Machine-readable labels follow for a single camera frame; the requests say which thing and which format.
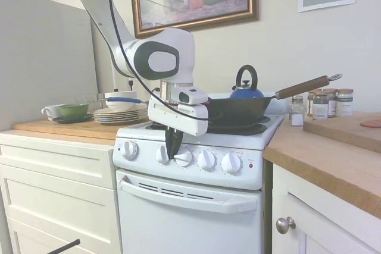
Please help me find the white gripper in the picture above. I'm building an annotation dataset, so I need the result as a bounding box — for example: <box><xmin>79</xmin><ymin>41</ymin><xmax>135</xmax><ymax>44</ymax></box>
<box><xmin>148</xmin><ymin>98</ymin><xmax>210</xmax><ymax>160</ymax></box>

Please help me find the white stove burner knob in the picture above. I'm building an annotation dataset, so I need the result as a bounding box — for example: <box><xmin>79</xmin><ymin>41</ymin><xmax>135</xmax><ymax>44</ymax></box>
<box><xmin>155</xmin><ymin>144</ymin><xmax>171</xmax><ymax>165</ymax></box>
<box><xmin>173</xmin><ymin>147</ymin><xmax>194</xmax><ymax>168</ymax></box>
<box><xmin>220</xmin><ymin>152</ymin><xmax>243</xmax><ymax>175</ymax></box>
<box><xmin>197</xmin><ymin>149</ymin><xmax>217</xmax><ymax>172</ymax></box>

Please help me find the white electric stove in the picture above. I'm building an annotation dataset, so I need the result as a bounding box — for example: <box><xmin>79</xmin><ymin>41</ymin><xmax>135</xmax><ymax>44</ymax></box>
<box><xmin>112</xmin><ymin>96</ymin><xmax>287</xmax><ymax>254</ymax></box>

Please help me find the large white oven knob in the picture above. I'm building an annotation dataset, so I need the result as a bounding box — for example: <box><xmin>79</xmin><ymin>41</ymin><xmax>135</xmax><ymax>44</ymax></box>
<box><xmin>122</xmin><ymin>140</ymin><xmax>140</xmax><ymax>161</ymax></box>

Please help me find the cream dinner plate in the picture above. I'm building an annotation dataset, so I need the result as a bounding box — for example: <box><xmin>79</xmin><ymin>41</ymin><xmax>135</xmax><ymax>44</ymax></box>
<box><xmin>95</xmin><ymin>117</ymin><xmax>147</xmax><ymax>123</ymax></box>
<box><xmin>94</xmin><ymin>115</ymin><xmax>148</xmax><ymax>121</ymax></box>
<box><xmin>93</xmin><ymin>113</ymin><xmax>149</xmax><ymax>118</ymax></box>
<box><xmin>94</xmin><ymin>107</ymin><xmax>149</xmax><ymax>114</ymax></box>
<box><xmin>96</xmin><ymin>119</ymin><xmax>145</xmax><ymax>125</ymax></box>
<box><xmin>93</xmin><ymin>111</ymin><xmax>149</xmax><ymax>117</ymax></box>

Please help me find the white ceramic bowl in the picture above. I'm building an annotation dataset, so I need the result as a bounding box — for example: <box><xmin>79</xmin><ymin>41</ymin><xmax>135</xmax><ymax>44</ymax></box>
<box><xmin>104</xmin><ymin>90</ymin><xmax>139</xmax><ymax>103</ymax></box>
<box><xmin>105</xmin><ymin>101</ymin><xmax>142</xmax><ymax>112</ymax></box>

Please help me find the clear glass tumbler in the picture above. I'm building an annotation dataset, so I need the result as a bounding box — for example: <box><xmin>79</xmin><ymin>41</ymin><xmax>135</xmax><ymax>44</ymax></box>
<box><xmin>89</xmin><ymin>92</ymin><xmax>105</xmax><ymax>109</ymax></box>

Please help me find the dark saucer plate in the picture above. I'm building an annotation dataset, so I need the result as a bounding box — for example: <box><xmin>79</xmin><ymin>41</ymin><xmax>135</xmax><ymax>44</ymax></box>
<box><xmin>52</xmin><ymin>113</ymin><xmax>95</xmax><ymax>124</ymax></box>

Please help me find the green bowl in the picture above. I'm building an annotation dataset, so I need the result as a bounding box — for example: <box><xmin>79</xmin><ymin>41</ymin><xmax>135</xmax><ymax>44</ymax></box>
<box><xmin>57</xmin><ymin>102</ymin><xmax>90</xmax><ymax>117</ymax></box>

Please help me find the glass salt shaker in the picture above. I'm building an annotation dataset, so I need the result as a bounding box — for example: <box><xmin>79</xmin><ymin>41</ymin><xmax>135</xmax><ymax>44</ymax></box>
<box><xmin>289</xmin><ymin>95</ymin><xmax>305</xmax><ymax>127</ymax></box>

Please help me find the white cup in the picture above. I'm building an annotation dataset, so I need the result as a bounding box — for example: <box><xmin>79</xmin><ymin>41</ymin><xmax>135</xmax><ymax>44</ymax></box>
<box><xmin>40</xmin><ymin>104</ymin><xmax>65</xmax><ymax>122</ymax></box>

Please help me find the white drawer cabinet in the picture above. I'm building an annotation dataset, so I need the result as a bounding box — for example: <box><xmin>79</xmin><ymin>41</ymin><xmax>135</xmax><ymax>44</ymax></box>
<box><xmin>0</xmin><ymin>131</ymin><xmax>120</xmax><ymax>254</ymax></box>

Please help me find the round metal cabinet knob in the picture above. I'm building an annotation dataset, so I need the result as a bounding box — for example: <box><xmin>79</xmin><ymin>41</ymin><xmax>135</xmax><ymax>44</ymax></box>
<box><xmin>276</xmin><ymin>215</ymin><xmax>298</xmax><ymax>235</ymax></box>

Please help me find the spice jar with copper lid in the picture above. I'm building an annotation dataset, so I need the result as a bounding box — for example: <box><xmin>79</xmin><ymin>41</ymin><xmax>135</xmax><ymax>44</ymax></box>
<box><xmin>336</xmin><ymin>87</ymin><xmax>355</xmax><ymax>117</ymax></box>
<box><xmin>307</xmin><ymin>89</ymin><xmax>323</xmax><ymax>117</ymax></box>
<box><xmin>323</xmin><ymin>87</ymin><xmax>339</xmax><ymax>117</ymax></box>
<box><xmin>312</xmin><ymin>91</ymin><xmax>329</xmax><ymax>121</ymax></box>

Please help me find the black rod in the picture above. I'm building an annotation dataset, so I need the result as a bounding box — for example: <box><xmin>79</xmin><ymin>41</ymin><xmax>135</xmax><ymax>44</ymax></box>
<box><xmin>45</xmin><ymin>238</ymin><xmax>81</xmax><ymax>254</ymax></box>

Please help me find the thick wooden cutting board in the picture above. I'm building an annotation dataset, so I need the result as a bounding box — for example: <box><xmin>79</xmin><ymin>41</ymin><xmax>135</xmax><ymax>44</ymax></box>
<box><xmin>302</xmin><ymin>112</ymin><xmax>381</xmax><ymax>154</ymax></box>

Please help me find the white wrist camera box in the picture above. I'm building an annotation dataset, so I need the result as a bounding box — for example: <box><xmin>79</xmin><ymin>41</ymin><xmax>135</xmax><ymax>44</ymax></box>
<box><xmin>177</xmin><ymin>86</ymin><xmax>210</xmax><ymax>106</ymax></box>

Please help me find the black wok with wooden handle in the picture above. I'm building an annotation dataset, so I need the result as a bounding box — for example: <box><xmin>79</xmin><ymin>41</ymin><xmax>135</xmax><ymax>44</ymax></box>
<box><xmin>205</xmin><ymin>73</ymin><xmax>343</xmax><ymax>122</ymax></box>

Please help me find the white oven door with handle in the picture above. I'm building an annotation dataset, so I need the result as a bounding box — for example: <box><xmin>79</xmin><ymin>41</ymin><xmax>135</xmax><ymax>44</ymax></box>
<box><xmin>115</xmin><ymin>168</ymin><xmax>264</xmax><ymax>254</ymax></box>

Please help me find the blue kettle with black handle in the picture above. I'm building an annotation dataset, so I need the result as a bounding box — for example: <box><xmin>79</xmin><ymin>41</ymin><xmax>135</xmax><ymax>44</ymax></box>
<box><xmin>229</xmin><ymin>64</ymin><xmax>266</xmax><ymax>99</ymax></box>

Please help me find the white power cord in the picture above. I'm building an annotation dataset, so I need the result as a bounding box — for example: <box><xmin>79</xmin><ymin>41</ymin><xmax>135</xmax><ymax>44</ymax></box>
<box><xmin>110</xmin><ymin>53</ymin><xmax>120</xmax><ymax>93</ymax></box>

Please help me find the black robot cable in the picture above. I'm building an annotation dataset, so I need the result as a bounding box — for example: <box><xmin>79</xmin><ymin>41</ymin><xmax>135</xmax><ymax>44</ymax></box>
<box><xmin>94</xmin><ymin>0</ymin><xmax>211</xmax><ymax>123</ymax></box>

